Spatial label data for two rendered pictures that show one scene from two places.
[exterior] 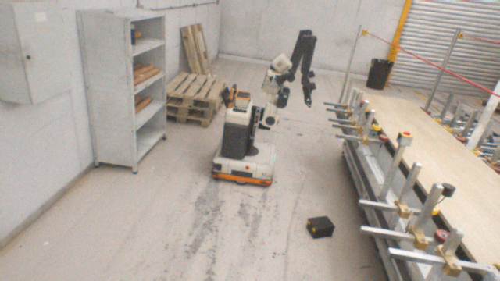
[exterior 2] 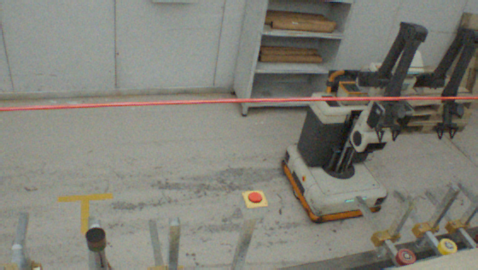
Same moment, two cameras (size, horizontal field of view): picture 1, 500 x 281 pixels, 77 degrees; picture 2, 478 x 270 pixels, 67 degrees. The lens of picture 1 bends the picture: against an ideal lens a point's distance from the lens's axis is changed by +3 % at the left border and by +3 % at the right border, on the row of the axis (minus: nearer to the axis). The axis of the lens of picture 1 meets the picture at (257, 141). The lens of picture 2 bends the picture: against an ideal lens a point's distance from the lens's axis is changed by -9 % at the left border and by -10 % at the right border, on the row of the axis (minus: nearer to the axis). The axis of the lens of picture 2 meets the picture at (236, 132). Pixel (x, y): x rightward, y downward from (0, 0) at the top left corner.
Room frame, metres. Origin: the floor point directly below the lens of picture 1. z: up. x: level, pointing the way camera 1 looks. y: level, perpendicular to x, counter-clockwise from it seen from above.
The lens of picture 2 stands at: (1.41, -1.75, 2.13)
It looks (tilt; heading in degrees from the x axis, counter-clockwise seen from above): 36 degrees down; 67
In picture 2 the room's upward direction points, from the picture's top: 10 degrees clockwise
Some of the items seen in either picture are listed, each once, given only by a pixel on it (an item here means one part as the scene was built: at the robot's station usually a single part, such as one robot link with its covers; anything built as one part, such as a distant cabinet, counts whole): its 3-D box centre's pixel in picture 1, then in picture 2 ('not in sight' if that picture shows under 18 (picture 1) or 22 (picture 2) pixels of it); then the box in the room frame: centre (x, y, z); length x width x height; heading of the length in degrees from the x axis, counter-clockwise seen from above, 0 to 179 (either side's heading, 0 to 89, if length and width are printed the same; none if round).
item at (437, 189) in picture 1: (421, 222); (102, 267); (1.36, -0.92, 0.93); 0.04 x 0.04 x 0.48; 89
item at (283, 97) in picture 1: (282, 94); (390, 111); (3.09, -0.18, 0.99); 0.28 x 0.16 x 0.22; 179
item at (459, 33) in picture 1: (441, 76); not in sight; (3.89, -2.09, 1.25); 0.15 x 0.08 x 1.10; 179
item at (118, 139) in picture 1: (131, 88); (292, 36); (3.17, 1.44, 0.78); 0.90 x 0.45 x 1.55; 179
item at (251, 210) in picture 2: (404, 139); (253, 206); (1.87, -0.93, 1.18); 0.07 x 0.07 x 0.08; 89
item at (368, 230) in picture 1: (401, 236); (92, 261); (1.32, -0.83, 0.84); 0.43 x 0.03 x 0.04; 89
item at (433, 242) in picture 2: (354, 128); (418, 222); (2.82, -0.91, 0.84); 0.43 x 0.03 x 0.04; 89
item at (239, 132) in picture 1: (241, 124); (344, 127); (3.10, 0.20, 0.59); 0.55 x 0.34 x 0.83; 179
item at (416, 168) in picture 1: (404, 197); (171, 262); (1.61, -0.93, 0.91); 0.04 x 0.04 x 0.48; 89
